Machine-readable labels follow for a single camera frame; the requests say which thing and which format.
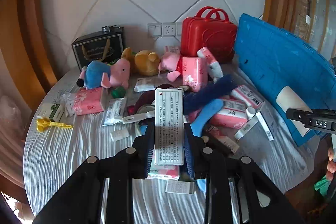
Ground white wet wipes pack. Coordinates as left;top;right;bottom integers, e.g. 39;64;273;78
102;97;127;126

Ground pink white barcode pack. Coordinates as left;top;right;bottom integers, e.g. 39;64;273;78
231;85;264;110

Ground yellow plastic clip tool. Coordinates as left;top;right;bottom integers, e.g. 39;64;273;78
37;118;73;132

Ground red toy suitcase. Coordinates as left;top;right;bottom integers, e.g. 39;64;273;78
181;6;238;64

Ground blue feather duster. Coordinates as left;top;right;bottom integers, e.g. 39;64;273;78
183;75;236;115

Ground person's right hand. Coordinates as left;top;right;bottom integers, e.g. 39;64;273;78
326;148;336;181

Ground white printed medicine box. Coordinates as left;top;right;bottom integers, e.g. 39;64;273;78
154;88;184;166

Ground pink pig plush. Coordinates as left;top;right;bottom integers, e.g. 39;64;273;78
158;52;183;82

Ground blue plastic storage crate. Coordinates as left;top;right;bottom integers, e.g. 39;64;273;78
235;14;335;146

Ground pink tissue pack right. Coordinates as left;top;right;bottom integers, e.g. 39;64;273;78
210;99;248;129

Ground green and white small box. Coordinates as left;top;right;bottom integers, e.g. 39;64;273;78
35;103;64;122

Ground flat pink tissue pack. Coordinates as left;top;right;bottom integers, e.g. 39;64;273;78
73;87;108;115

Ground upright pink tissue pack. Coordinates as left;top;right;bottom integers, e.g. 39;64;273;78
182;57;208;92

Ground blue plastic handle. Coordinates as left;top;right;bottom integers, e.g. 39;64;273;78
190;98;224;137

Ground white long tube box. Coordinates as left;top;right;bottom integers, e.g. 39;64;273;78
234;116;259;140

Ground black gift box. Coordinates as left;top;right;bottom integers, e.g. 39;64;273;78
71;25;125;71

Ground white wall socket panel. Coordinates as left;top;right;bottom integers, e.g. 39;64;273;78
147;22;182;38

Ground brown bear plush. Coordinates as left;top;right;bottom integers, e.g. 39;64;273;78
121;48;160;76

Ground blue and pink elephant plush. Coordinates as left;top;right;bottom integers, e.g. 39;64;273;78
76;58;130;89

